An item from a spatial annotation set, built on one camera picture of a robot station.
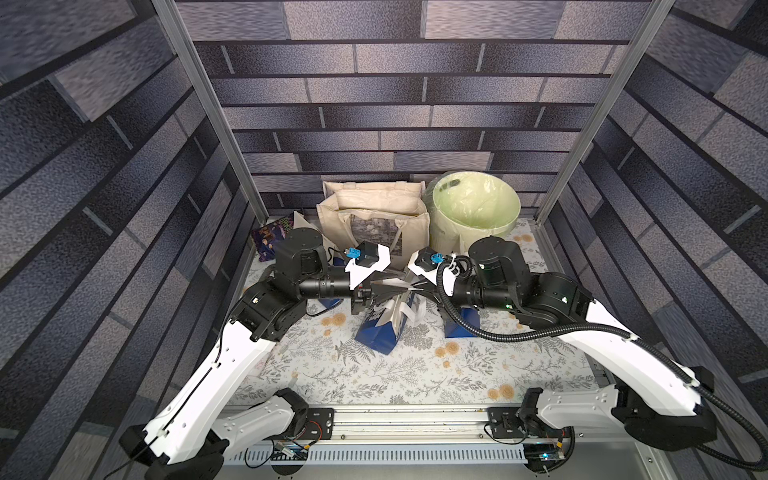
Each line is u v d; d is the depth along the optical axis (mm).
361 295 474
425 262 455
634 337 378
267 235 1161
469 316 818
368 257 426
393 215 862
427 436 735
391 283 544
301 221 851
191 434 362
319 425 727
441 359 852
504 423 727
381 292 489
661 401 387
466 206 979
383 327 669
